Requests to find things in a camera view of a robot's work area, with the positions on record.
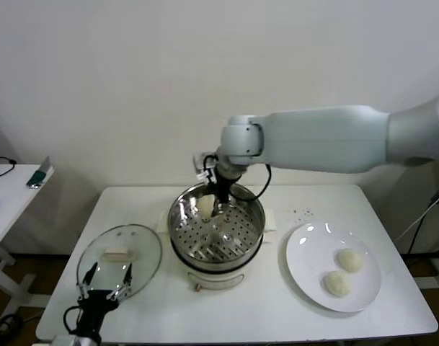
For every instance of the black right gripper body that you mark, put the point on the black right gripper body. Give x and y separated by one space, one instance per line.
223 185

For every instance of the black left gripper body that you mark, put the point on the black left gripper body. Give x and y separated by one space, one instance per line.
96 304

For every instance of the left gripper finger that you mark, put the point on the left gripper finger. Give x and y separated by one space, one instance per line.
91 274
128 275

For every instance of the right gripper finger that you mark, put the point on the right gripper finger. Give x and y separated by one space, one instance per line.
219 208

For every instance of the white steamed baozi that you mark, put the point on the white steamed baozi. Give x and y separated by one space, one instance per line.
349 260
205 207
337 284

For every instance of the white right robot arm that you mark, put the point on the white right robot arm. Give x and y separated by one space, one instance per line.
313 140

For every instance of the perforated steel steamer basket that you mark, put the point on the perforated steel steamer basket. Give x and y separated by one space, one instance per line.
185 209

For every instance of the cream electric cooker base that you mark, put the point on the cream electric cooker base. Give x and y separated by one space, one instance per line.
213 279

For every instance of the brown crumbs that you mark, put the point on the brown crumbs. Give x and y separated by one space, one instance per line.
305 213

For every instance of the white round plate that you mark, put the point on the white round plate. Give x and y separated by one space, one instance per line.
313 259

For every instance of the white side table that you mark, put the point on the white side table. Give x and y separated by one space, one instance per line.
13 194

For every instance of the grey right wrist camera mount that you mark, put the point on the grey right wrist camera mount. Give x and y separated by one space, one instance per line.
199 164

